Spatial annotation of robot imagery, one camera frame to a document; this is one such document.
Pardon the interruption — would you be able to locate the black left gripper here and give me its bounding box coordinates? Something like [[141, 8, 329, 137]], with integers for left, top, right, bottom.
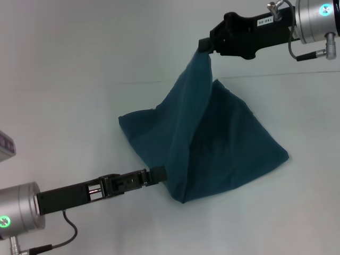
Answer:
[[36, 166, 167, 216]]

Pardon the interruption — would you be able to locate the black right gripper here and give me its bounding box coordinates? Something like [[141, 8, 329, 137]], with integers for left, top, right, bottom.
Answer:
[[198, 5, 301, 61]]

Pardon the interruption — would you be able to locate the blue t-shirt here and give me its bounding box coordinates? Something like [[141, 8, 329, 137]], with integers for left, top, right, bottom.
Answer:
[[118, 50, 290, 205]]

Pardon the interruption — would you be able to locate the right gripper cable with connector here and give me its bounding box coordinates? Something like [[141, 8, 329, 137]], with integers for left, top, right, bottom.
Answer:
[[267, 0, 340, 62]]

